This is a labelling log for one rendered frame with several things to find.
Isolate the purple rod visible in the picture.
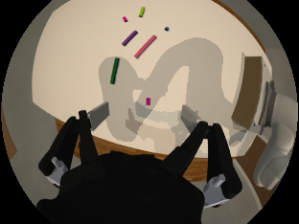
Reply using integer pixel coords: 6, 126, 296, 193
122, 31, 138, 46

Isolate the pink rod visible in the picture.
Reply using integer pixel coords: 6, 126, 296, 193
134, 35, 157, 58

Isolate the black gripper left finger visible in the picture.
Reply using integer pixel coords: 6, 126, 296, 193
38, 101, 110, 192

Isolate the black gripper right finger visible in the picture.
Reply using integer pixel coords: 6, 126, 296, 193
135, 105, 242, 209

